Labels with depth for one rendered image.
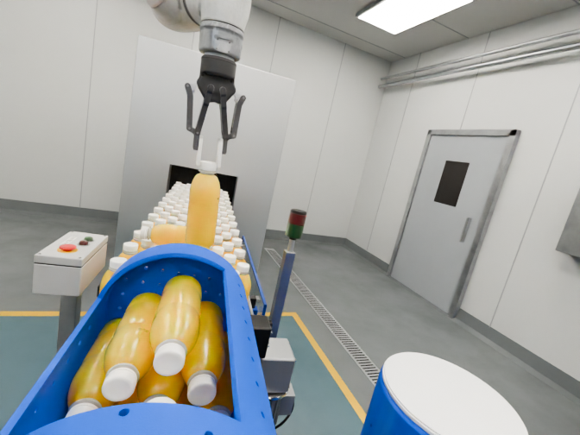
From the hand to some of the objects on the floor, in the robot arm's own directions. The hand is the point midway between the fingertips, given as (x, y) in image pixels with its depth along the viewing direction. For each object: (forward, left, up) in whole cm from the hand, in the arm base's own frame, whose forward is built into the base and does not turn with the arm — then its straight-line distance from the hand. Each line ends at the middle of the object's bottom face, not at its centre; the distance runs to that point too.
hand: (209, 153), depth 72 cm
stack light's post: (+44, +20, -141) cm, 149 cm away
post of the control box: (-23, +24, -141) cm, 145 cm away
